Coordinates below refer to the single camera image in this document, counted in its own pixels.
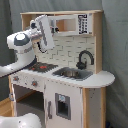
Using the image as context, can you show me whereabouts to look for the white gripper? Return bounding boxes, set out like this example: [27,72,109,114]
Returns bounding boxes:
[30,20,41,41]

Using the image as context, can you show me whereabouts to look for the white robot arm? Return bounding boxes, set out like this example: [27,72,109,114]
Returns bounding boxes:
[0,20,41,128]

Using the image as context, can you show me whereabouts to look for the wooden toy kitchen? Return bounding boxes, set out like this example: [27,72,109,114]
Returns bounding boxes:
[9,10,115,128]

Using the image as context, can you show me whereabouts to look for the black stovetop red burners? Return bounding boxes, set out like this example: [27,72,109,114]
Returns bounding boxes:
[29,62,56,73]

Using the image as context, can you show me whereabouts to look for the left red oven knob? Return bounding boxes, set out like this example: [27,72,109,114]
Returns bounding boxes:
[13,76,19,81]

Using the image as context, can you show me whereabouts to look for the red oven knob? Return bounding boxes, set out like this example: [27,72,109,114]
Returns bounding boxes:
[13,76,19,81]
[32,81,38,87]

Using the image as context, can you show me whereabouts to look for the right red oven knob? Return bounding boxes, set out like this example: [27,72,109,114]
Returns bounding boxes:
[32,81,38,87]

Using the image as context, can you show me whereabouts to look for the black toy faucet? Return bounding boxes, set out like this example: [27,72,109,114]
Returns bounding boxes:
[76,50,94,70]

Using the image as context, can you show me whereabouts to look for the grey metal sink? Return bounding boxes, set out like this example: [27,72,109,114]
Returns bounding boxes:
[53,67,92,81]

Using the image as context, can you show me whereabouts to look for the white dishwasher door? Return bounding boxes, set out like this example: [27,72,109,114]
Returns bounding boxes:
[44,81,82,128]

